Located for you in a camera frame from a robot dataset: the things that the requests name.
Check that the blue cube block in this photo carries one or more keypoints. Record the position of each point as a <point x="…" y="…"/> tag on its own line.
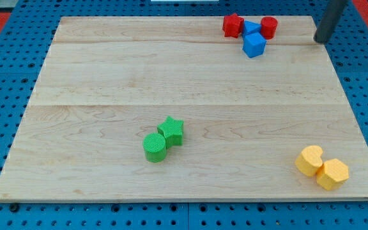
<point x="254" y="45"/>

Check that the blue triangle block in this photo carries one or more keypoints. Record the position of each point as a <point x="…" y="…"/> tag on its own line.
<point x="250" y="28"/>

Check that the green star block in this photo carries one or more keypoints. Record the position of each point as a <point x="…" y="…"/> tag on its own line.
<point x="172" y="131"/>

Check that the green cylinder block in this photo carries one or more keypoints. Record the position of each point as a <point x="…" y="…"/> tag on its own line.
<point x="154" y="146"/>

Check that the wooden board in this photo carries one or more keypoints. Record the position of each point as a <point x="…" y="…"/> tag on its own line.
<point x="108" y="82"/>

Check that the red star block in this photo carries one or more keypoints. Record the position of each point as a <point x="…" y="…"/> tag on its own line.
<point x="232" y="25"/>

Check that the red cylinder block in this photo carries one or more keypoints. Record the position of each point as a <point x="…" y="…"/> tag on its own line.
<point x="268" y="27"/>

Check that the yellow heart block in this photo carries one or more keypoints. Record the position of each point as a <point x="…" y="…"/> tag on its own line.
<point x="309" y="160"/>

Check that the yellow hexagon block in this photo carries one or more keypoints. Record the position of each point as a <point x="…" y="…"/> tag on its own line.
<point x="332" y="174"/>

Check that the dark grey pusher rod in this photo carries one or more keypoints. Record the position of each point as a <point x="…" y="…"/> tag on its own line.
<point x="329" y="21"/>

